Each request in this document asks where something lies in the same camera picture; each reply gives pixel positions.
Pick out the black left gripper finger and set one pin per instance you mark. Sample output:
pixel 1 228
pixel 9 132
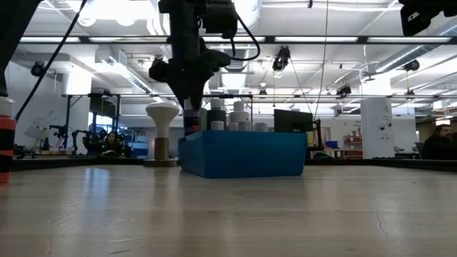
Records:
pixel 180 89
pixel 200 91

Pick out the large grey paint bottle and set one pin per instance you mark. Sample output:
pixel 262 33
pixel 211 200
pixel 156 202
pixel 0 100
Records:
pixel 216 115

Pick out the small purple paint bottle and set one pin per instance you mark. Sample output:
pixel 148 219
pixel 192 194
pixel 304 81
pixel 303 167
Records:
pixel 191 121

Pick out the large white paint bottle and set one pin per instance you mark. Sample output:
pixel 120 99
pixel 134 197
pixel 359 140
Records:
pixel 238 116

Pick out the small red paint bottle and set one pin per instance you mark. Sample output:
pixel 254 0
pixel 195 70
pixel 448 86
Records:
pixel 6 123

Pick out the background black robot arm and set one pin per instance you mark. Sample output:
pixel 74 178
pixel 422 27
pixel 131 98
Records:
pixel 59 132

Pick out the white bulb table lamp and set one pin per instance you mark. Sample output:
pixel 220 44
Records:
pixel 162 114

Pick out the black ceiling spotlight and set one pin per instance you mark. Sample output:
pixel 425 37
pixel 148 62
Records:
pixel 412 65
pixel 282 57
pixel 38 68
pixel 343 91

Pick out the teal plastic bin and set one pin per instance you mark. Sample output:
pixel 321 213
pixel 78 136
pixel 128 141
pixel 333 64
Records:
pixel 242 153

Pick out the person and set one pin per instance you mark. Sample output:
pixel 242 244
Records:
pixel 441 142
pixel 112 144

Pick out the black computer monitor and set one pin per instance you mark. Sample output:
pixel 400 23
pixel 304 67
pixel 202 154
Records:
pixel 292 121

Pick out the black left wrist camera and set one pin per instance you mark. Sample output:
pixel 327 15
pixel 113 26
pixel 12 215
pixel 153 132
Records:
pixel 219 18

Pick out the silver ceiling ventilation duct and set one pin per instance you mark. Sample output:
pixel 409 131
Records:
pixel 251 14

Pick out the black overhead frame beam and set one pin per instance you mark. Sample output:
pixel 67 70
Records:
pixel 269 39

